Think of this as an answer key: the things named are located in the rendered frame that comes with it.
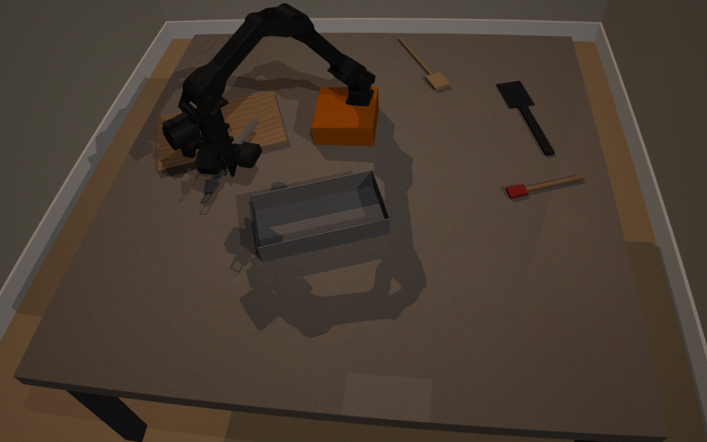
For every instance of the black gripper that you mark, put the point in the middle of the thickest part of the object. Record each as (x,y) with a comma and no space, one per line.
(244,155)

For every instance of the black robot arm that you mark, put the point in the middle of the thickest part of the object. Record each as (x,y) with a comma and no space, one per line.
(206,85)

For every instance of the black spatula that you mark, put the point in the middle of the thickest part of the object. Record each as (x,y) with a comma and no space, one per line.
(515,95)

